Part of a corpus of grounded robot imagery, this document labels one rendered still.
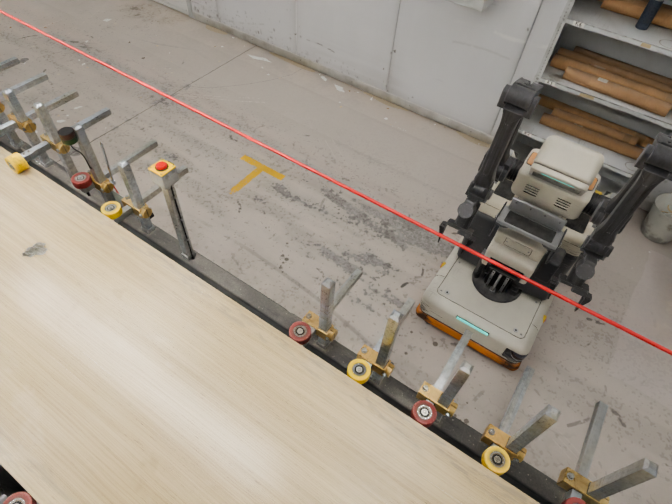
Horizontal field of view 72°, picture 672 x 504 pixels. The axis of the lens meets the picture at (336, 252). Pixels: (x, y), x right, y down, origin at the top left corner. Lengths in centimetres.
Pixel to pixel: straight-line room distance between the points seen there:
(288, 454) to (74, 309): 93
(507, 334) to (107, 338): 187
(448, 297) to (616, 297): 125
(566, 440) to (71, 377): 228
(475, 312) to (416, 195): 121
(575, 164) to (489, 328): 108
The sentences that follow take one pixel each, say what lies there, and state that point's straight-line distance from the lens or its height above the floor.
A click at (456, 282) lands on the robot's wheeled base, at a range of 268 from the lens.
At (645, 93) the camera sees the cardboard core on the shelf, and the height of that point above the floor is 95.
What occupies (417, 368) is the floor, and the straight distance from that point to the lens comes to 267.
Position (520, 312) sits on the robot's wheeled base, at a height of 28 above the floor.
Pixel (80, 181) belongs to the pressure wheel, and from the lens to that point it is 235.
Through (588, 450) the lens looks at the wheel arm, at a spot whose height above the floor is 85.
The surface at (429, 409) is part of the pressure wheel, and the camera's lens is 160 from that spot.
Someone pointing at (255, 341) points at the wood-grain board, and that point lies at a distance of 166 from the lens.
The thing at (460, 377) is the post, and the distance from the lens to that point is 149.
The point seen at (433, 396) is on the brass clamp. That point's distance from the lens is 169.
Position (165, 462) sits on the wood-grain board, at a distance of 156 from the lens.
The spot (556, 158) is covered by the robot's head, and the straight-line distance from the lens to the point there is 184.
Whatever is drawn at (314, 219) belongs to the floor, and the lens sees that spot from 321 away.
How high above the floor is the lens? 236
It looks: 51 degrees down
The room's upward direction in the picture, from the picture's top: 5 degrees clockwise
